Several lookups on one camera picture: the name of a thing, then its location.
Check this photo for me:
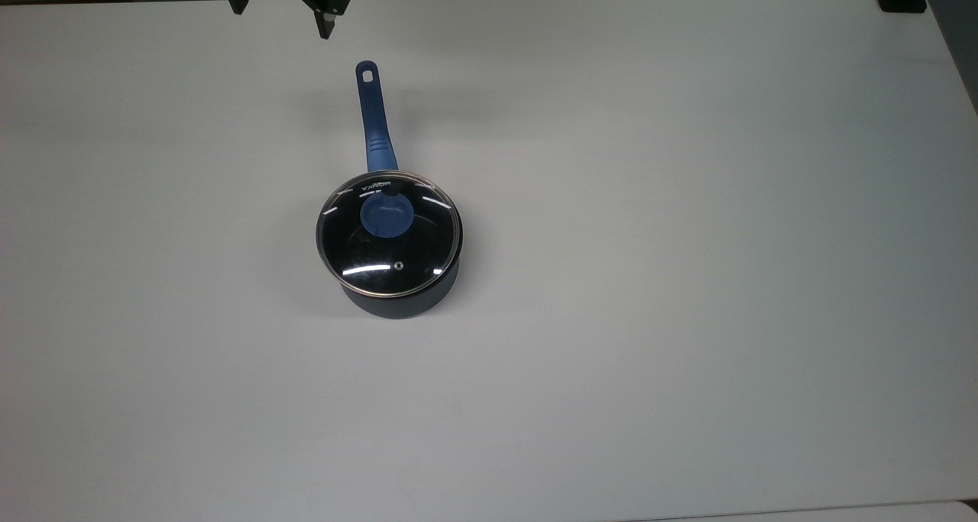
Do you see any glass lid with blue knob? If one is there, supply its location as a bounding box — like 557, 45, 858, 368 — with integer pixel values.
316, 170, 462, 298

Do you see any dark saucepan with blue handle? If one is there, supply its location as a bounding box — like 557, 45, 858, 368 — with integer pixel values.
315, 60, 464, 321

